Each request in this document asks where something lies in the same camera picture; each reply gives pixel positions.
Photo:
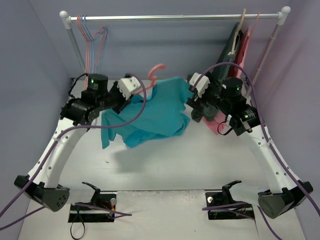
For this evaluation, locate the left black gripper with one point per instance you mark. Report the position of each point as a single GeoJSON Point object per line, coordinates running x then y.
{"type": "Point", "coordinates": [118, 97]}

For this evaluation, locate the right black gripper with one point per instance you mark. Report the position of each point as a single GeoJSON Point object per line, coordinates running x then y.
{"type": "Point", "coordinates": [197, 104]}

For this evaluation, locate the teal t shirt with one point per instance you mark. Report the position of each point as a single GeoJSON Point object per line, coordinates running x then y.
{"type": "Point", "coordinates": [161, 118]}

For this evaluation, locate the pink plastic hanger front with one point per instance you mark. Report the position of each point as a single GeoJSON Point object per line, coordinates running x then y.
{"type": "Point", "coordinates": [152, 77]}

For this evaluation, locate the pink plastic hanger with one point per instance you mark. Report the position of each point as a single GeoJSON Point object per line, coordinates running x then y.
{"type": "Point", "coordinates": [152, 77]}
{"type": "Point", "coordinates": [87, 45]}

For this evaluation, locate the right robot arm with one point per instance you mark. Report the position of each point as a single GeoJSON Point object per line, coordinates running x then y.
{"type": "Point", "coordinates": [285, 190]}

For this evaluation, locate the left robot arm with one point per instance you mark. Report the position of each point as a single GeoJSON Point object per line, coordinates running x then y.
{"type": "Point", "coordinates": [41, 184]}

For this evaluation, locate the pink t shirt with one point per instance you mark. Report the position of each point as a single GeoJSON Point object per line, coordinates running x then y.
{"type": "Point", "coordinates": [217, 124]}

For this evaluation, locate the wooden hanger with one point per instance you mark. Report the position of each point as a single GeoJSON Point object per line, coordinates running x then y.
{"type": "Point", "coordinates": [233, 47]}

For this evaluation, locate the pink plastic hanger rear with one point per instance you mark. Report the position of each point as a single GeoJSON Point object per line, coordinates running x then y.
{"type": "Point", "coordinates": [87, 45]}

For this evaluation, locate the pink hanger on right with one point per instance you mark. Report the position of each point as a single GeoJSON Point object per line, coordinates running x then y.
{"type": "Point", "coordinates": [255, 23]}

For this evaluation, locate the white metal clothes rack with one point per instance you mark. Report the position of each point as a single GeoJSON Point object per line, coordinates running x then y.
{"type": "Point", "coordinates": [67, 20]}

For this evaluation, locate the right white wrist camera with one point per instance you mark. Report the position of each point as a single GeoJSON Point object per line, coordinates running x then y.
{"type": "Point", "coordinates": [201, 86]}

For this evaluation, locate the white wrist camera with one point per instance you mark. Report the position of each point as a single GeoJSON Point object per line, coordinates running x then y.
{"type": "Point", "coordinates": [128, 86]}
{"type": "Point", "coordinates": [201, 86]}

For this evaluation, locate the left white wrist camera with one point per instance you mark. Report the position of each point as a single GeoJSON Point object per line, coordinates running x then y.
{"type": "Point", "coordinates": [128, 86]}

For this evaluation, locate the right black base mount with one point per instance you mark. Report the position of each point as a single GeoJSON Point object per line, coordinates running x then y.
{"type": "Point", "coordinates": [223, 207]}

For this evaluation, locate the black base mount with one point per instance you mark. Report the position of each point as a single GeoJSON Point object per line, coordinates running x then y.
{"type": "Point", "coordinates": [223, 207]}
{"type": "Point", "coordinates": [102, 201]}

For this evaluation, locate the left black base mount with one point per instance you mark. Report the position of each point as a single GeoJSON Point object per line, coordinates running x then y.
{"type": "Point", "coordinates": [102, 201]}

